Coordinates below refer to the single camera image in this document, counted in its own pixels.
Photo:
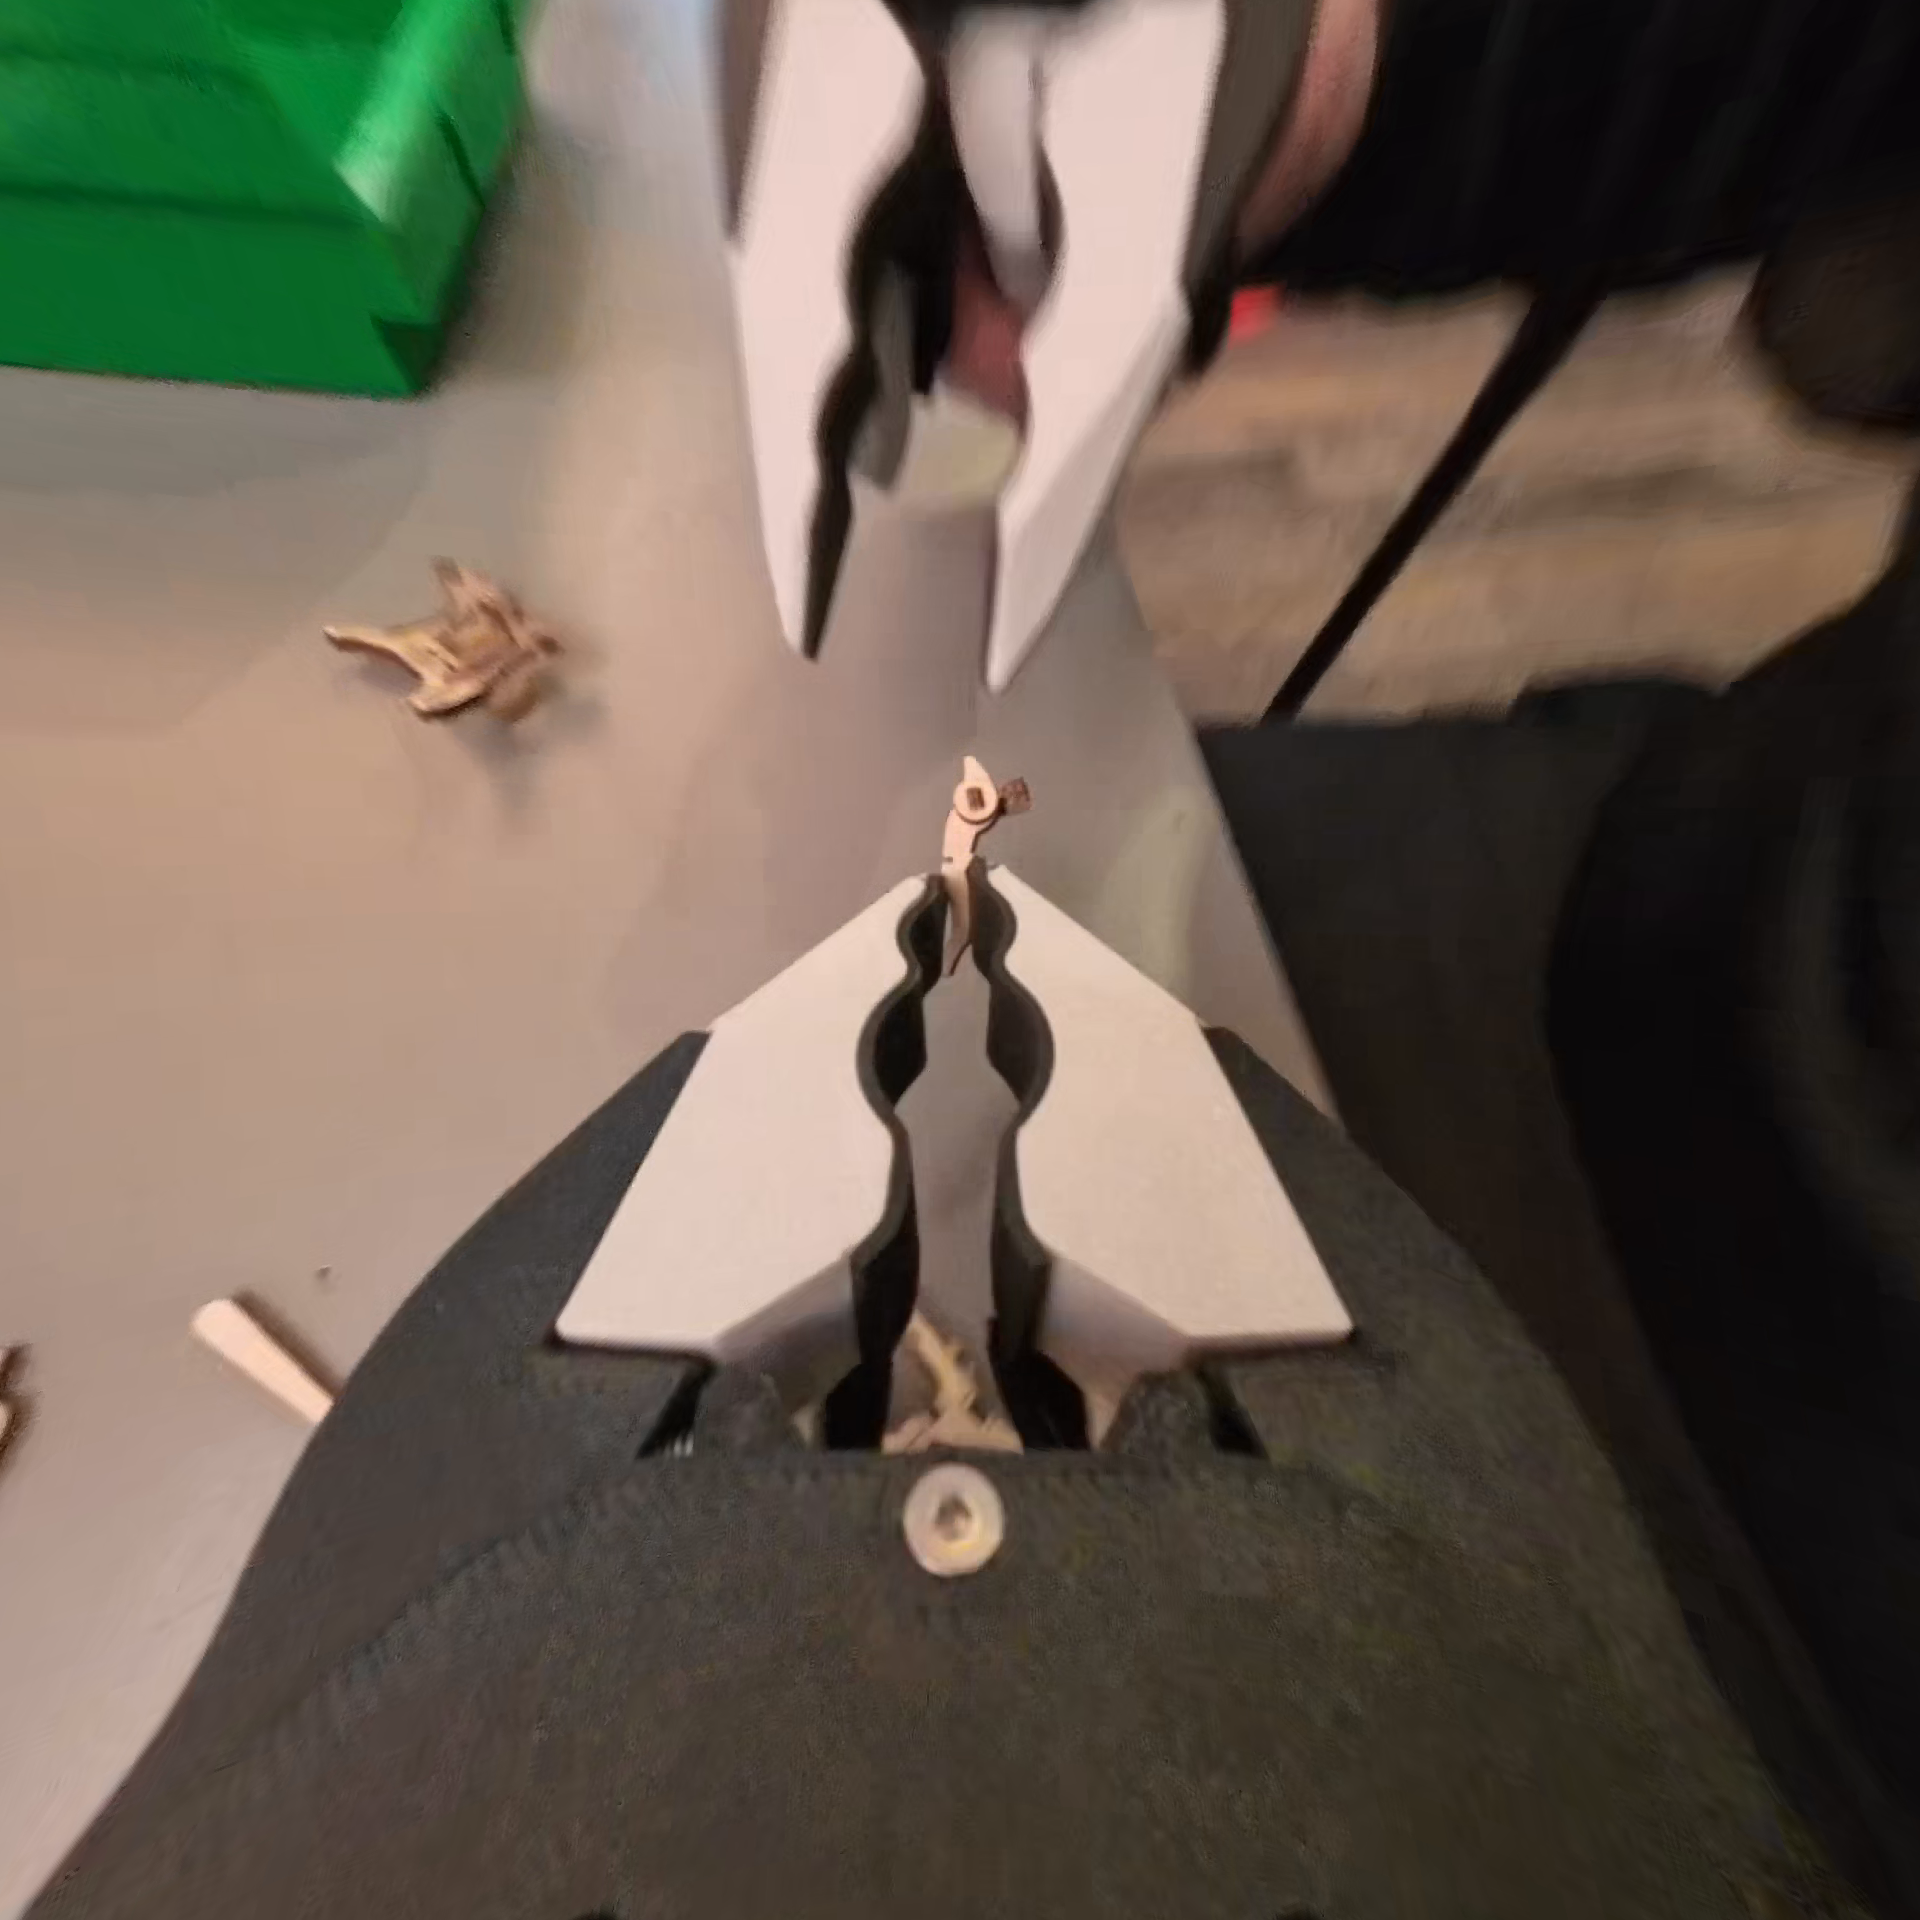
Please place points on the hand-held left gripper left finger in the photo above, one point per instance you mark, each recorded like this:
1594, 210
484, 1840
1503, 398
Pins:
720, 1184

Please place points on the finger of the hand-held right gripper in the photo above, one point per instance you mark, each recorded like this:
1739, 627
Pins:
810, 180
1126, 224

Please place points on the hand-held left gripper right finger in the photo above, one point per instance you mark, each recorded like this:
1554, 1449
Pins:
1186, 1201

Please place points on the wooden trigger part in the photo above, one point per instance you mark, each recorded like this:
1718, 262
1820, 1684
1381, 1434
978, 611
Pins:
967, 840

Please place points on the person's right forearm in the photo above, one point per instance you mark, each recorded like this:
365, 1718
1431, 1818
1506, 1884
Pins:
1575, 150

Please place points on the person's right hand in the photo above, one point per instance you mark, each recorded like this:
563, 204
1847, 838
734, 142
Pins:
1328, 120

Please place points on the black table leg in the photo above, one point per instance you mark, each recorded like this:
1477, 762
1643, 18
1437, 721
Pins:
1424, 495

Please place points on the person's black clothing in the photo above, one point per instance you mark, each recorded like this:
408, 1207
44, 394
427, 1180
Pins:
1651, 1050

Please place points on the pointed wooden stick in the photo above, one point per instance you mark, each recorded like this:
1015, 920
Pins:
255, 1348

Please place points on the wooden lattice assembly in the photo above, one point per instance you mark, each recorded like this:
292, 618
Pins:
464, 660

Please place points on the stacked green plastic bins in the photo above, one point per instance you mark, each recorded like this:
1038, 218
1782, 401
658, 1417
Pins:
182, 224

